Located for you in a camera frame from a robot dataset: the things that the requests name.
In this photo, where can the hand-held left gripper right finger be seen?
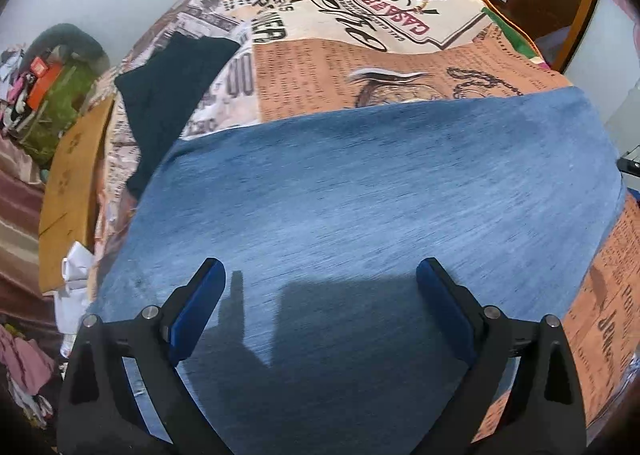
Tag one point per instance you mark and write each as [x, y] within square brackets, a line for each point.
[447, 315]

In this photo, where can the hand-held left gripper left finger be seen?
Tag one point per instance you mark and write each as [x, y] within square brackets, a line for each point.
[197, 315]

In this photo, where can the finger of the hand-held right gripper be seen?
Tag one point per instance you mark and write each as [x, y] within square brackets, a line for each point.
[631, 167]

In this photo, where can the blue denim pants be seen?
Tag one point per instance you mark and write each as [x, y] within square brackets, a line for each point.
[350, 210]

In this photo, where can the white crumpled cloth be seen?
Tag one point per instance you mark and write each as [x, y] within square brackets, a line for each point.
[75, 280]

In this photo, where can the wooden lap desk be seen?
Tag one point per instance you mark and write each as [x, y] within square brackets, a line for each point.
[70, 195]

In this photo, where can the pink clothing heap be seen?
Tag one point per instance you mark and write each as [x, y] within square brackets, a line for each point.
[25, 365]

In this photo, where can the striped pink curtain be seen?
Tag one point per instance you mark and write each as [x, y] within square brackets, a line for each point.
[17, 215]

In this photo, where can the dark folded garment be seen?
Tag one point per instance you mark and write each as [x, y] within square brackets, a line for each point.
[165, 95]

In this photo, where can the green fabric storage box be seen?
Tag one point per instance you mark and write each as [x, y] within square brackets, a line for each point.
[67, 110]

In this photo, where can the printed blanket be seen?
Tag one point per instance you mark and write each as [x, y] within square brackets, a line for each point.
[320, 80]

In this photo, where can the orange box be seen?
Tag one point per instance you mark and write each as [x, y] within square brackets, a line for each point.
[45, 82]

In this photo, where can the pile of mixed clothes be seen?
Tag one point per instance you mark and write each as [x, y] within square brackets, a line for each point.
[15, 95]

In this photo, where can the grey long pillow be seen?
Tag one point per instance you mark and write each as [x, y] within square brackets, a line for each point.
[70, 37]

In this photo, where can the wooden door frame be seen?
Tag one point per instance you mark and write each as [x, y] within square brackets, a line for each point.
[550, 0]

